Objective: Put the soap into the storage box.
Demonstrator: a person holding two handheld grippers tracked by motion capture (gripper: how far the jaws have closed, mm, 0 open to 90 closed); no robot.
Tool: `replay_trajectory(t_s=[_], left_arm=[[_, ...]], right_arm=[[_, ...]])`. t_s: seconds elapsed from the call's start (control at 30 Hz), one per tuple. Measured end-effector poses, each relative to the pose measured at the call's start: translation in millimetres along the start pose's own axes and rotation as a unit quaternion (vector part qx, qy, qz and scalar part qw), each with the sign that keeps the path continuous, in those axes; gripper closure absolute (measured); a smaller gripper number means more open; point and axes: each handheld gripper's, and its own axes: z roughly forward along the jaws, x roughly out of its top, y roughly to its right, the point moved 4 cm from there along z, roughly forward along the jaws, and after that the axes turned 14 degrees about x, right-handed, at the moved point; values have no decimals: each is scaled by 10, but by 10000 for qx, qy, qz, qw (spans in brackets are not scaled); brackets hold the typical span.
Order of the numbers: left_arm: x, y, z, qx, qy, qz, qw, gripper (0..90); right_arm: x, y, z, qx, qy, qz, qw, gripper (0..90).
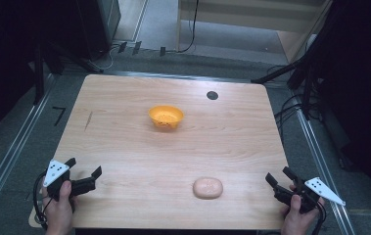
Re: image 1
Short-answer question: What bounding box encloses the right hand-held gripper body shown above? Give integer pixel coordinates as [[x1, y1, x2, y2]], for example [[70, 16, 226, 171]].
[[272, 176, 347, 215]]

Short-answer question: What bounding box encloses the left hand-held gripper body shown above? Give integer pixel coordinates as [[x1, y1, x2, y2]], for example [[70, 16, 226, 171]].
[[42, 159, 97, 202]]

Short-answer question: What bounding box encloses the pale pink round bun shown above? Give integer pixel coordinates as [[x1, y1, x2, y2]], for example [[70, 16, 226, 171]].
[[192, 176, 224, 201]]

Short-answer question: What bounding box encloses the orange plastic bowl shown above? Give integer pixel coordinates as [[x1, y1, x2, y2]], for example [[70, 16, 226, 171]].
[[148, 104, 185, 130]]

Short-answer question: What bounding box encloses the person's right hand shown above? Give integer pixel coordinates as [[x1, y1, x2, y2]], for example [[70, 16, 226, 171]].
[[280, 184, 326, 235]]

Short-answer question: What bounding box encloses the person's left hand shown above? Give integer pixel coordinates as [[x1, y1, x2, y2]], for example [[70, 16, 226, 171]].
[[41, 180, 77, 235]]

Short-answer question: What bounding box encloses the black tripod stand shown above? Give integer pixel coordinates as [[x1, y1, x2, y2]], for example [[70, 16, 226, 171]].
[[29, 38, 105, 106], [251, 19, 338, 121]]

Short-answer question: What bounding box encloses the black cabinet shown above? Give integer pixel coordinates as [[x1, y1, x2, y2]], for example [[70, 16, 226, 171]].
[[73, 0, 122, 61]]

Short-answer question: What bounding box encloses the pale wooden shelf unit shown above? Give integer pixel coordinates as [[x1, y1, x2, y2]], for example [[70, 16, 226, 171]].
[[175, 0, 334, 64]]

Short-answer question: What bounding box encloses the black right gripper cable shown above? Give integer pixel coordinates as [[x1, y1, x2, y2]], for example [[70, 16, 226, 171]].
[[311, 201, 328, 235]]

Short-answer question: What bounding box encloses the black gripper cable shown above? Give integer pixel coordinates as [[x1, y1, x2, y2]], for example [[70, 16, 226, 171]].
[[311, 201, 328, 235], [31, 170, 50, 231]]

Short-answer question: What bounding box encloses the metal floor rail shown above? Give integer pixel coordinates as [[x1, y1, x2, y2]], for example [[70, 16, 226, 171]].
[[0, 72, 57, 226], [295, 104, 357, 235], [103, 70, 255, 84]]

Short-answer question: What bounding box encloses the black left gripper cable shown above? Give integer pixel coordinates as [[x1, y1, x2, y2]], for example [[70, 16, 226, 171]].
[[31, 170, 50, 231]]

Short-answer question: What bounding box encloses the bundle of black floor cables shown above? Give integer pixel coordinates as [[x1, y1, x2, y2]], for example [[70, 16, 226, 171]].
[[266, 64, 325, 138]]

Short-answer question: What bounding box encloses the white floor cable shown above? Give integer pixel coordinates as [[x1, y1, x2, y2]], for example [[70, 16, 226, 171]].
[[89, 45, 122, 71]]

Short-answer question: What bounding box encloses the black hanging cable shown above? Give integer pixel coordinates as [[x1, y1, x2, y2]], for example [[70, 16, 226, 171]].
[[176, 0, 201, 54]]

